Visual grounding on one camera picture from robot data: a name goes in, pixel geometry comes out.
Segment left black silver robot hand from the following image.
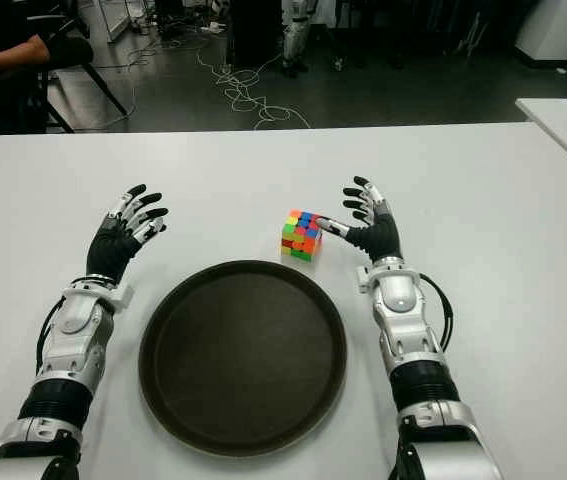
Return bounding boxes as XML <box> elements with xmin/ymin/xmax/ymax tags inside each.
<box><xmin>85</xmin><ymin>183</ymin><xmax>170</xmax><ymax>287</ymax></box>

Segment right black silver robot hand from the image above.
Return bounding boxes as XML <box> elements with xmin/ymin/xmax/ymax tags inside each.
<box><xmin>316</xmin><ymin>174</ymin><xmax>405</xmax><ymax>264</ymax></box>

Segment multicoloured Rubik's cube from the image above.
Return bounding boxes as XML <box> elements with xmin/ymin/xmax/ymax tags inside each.
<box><xmin>279</xmin><ymin>208</ymin><xmax>325</xmax><ymax>263</ymax></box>

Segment dark brown round plate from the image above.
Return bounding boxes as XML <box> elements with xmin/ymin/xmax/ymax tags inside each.
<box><xmin>137</xmin><ymin>259</ymin><xmax>349</xmax><ymax>444</ymax></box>

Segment black chair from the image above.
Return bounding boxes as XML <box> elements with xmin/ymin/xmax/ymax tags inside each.
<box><xmin>37</xmin><ymin>19</ymin><xmax>129</xmax><ymax>134</ymax></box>

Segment seated person in black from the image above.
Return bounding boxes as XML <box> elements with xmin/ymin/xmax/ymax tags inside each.
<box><xmin>0</xmin><ymin>0</ymin><xmax>95</xmax><ymax>146</ymax></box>

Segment white humanoid robot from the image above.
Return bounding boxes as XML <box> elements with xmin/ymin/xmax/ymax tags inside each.
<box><xmin>280</xmin><ymin>0</ymin><xmax>314</xmax><ymax>77</ymax></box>

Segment folded metal stand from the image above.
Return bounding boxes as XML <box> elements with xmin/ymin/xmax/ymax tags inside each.
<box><xmin>452</xmin><ymin>9</ymin><xmax>489</xmax><ymax>56</ymax></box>

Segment white panel board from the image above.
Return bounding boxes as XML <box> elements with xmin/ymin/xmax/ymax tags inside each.
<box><xmin>76</xmin><ymin>0</ymin><xmax>157</xmax><ymax>44</ymax></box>

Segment black cabinet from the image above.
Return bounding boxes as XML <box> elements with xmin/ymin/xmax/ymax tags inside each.
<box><xmin>230</xmin><ymin>0</ymin><xmax>287</xmax><ymax>69</ymax></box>

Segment white cabinet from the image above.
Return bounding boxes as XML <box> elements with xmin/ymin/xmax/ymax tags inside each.
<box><xmin>514</xmin><ymin>0</ymin><xmax>567</xmax><ymax>69</ymax></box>

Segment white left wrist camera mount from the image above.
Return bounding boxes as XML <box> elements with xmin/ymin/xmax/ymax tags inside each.
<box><xmin>110</xmin><ymin>284</ymin><xmax>133</xmax><ymax>314</ymax></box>

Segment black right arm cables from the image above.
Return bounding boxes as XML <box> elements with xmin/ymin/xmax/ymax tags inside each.
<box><xmin>415</xmin><ymin>274</ymin><xmax>457</xmax><ymax>351</ymax></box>

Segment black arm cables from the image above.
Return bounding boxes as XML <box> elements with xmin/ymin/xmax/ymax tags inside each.
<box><xmin>415</xmin><ymin>274</ymin><xmax>457</xmax><ymax>351</ymax></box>
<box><xmin>34</xmin><ymin>298</ymin><xmax>65</xmax><ymax>377</ymax></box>

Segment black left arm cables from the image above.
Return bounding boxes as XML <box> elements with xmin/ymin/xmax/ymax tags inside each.
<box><xmin>34</xmin><ymin>298</ymin><xmax>65</xmax><ymax>377</ymax></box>

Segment tangled white floor cable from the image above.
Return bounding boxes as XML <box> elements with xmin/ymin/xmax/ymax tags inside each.
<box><xmin>195</xmin><ymin>29</ymin><xmax>314</xmax><ymax>130</ymax></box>

